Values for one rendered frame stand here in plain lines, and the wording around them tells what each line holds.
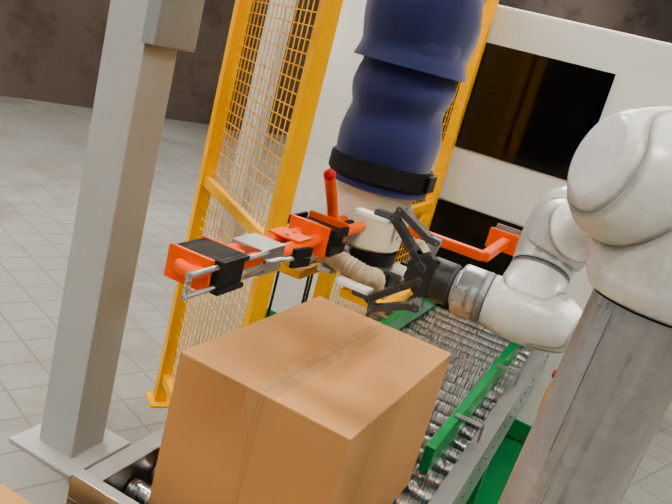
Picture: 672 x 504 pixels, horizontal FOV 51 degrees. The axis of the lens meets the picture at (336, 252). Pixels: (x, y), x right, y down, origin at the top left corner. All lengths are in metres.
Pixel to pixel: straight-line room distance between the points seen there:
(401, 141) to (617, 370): 0.85
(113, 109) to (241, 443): 1.25
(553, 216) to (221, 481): 0.83
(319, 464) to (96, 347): 1.34
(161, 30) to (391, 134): 1.01
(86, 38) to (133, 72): 7.80
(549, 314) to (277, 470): 0.61
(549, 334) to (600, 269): 0.53
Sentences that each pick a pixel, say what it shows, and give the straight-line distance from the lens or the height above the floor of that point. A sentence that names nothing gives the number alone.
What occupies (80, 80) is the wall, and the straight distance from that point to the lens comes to 10.14.
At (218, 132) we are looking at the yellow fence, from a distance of 2.77.
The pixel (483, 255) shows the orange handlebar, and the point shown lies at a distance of 1.52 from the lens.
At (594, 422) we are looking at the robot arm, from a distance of 0.68.
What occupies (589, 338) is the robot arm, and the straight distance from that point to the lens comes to 0.68.
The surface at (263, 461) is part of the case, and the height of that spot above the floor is 0.82.
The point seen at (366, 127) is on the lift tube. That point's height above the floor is 1.47.
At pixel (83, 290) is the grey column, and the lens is 2.50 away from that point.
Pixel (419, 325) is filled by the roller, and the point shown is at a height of 0.55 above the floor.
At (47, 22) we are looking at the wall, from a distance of 9.88.
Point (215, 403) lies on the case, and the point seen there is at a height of 0.88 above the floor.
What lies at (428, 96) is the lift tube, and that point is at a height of 1.56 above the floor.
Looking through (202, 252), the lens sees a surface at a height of 1.29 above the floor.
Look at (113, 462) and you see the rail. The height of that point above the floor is 0.60.
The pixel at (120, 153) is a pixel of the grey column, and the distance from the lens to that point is 2.33.
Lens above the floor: 1.60
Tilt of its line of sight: 16 degrees down
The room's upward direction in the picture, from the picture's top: 15 degrees clockwise
